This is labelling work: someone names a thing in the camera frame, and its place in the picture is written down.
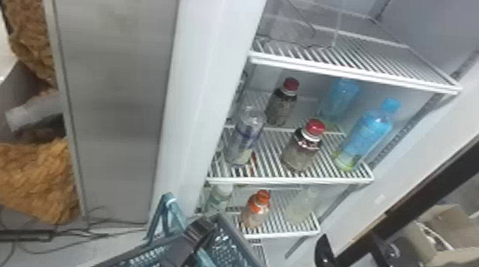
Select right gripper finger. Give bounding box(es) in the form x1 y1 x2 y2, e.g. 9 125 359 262
370 234 410 267
313 232 351 267

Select clear bottle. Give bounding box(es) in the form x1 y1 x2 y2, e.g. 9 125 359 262
282 184 320 226

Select cardboard box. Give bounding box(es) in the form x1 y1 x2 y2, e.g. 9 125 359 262
392 200 479 267

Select orange bottle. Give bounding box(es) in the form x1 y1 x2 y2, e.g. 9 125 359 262
240 187 273 230

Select blue basket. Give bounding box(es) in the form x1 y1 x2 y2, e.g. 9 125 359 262
79 187 283 267

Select brown bottle red cap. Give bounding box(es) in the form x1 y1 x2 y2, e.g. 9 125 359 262
263 76 301 129
280 116 327 175

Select white bottle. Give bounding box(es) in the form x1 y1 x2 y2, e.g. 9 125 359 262
203 183 235 216

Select blue bottle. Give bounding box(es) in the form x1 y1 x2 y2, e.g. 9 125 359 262
331 94 402 176
317 76 362 122

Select silver can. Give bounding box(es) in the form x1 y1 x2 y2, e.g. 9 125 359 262
222 104 268 168

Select white fridge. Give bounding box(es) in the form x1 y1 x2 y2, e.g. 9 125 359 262
23 0 479 267

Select orange woven cloth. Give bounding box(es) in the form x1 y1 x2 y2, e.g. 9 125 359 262
0 133 85 226
0 0 63 88

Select black power strip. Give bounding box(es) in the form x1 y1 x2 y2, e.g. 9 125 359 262
0 226 55 247

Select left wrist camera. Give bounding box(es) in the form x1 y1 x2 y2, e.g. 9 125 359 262
159 214 220 267

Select black cable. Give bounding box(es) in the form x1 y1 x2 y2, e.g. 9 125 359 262
0 201 150 267

